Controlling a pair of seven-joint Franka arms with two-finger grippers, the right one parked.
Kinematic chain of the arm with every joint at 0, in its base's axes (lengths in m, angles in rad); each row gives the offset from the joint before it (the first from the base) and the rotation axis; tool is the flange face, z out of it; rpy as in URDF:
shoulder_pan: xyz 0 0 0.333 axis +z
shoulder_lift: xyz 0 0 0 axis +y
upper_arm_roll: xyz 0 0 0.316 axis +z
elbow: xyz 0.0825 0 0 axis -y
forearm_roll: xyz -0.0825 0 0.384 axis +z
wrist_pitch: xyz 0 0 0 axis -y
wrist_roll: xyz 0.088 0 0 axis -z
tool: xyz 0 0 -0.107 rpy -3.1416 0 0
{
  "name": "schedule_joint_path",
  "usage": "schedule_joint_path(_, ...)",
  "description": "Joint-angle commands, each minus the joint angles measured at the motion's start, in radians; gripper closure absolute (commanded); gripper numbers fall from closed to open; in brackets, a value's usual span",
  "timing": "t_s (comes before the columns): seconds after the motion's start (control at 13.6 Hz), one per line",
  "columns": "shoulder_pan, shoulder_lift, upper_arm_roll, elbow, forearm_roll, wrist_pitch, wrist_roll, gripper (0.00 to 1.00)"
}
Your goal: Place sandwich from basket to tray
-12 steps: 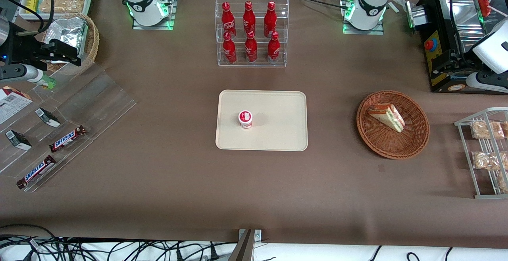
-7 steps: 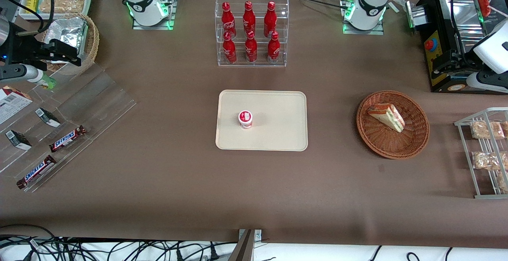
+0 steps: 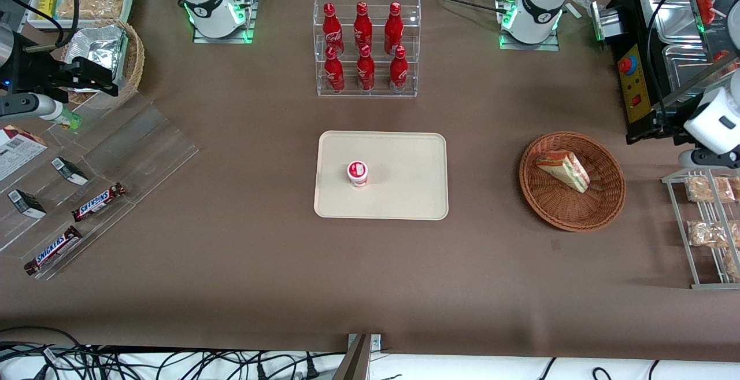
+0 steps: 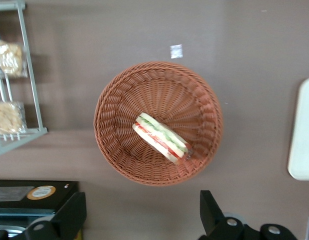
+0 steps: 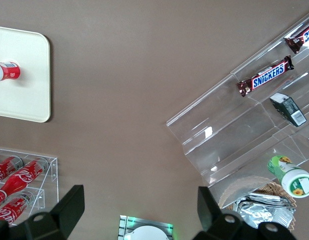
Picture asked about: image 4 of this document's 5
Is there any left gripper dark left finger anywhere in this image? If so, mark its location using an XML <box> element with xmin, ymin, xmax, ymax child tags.
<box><xmin>19</xmin><ymin>191</ymin><xmax>87</xmax><ymax>240</ymax></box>

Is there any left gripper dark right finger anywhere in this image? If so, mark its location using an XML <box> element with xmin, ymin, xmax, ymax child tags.
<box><xmin>199</xmin><ymin>190</ymin><xmax>245</xmax><ymax>240</ymax></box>

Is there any triangle sandwich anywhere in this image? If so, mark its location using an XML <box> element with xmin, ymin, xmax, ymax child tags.
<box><xmin>131</xmin><ymin>112</ymin><xmax>194</xmax><ymax>166</ymax></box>

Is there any cream plastic tray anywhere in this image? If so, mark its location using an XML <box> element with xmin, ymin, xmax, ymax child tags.
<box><xmin>287</xmin><ymin>76</ymin><xmax>309</xmax><ymax>181</ymax></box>

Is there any round brown wicker basket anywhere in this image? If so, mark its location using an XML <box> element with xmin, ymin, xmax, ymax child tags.
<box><xmin>93</xmin><ymin>61</ymin><xmax>224</xmax><ymax>187</ymax></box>

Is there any black box appliance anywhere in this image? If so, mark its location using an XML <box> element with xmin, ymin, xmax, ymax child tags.
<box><xmin>0</xmin><ymin>179</ymin><xmax>79</xmax><ymax>238</ymax></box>

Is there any bagged rice cracker pack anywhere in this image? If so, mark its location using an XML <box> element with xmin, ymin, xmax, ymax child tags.
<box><xmin>0</xmin><ymin>39</ymin><xmax>28</xmax><ymax>79</ymax></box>
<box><xmin>0</xmin><ymin>101</ymin><xmax>28</xmax><ymax>136</ymax></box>

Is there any small square tape mark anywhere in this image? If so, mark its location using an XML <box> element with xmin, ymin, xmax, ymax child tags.
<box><xmin>170</xmin><ymin>44</ymin><xmax>183</xmax><ymax>59</ymax></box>

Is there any grey wire rack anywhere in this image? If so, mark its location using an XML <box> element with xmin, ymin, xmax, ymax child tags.
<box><xmin>0</xmin><ymin>0</ymin><xmax>49</xmax><ymax>158</ymax></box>

